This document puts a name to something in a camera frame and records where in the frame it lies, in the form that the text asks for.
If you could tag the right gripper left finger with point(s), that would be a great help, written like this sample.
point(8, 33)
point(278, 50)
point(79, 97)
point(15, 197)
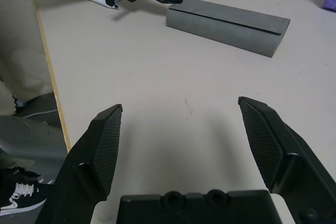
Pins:
point(86, 161)

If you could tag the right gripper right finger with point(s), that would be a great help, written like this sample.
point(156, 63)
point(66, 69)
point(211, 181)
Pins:
point(283, 155)

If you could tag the grey glasses case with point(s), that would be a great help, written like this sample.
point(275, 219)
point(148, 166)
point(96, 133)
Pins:
point(225, 27)

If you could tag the black white sneaker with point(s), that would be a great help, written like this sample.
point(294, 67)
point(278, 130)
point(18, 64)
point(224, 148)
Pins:
point(23, 195)

